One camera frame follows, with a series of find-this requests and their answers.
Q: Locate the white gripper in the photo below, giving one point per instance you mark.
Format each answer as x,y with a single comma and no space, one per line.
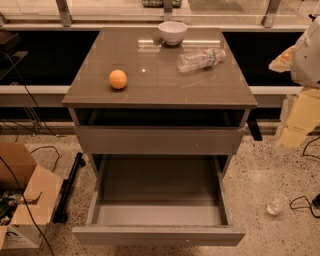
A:
307,63

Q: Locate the orange fruit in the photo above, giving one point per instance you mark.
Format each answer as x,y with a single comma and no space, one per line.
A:
118,79

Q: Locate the grey drawer cabinet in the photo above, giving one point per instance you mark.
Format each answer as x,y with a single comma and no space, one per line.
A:
157,95

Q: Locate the open grey middle drawer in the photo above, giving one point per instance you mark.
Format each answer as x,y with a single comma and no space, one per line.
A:
159,200

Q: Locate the closed grey top drawer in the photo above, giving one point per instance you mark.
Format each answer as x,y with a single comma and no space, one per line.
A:
162,141

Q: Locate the clear plastic water bottle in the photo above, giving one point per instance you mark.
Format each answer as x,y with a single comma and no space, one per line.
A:
192,61

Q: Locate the crumpled clear plastic cup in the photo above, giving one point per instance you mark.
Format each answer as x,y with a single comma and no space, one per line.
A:
276,204

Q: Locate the white ceramic bowl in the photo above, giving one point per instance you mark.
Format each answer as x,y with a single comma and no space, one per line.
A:
172,32

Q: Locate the black bar on floor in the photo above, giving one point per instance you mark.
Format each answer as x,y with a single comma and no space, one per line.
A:
60,215

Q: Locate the cardboard box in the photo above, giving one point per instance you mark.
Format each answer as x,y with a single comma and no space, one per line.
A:
37,189

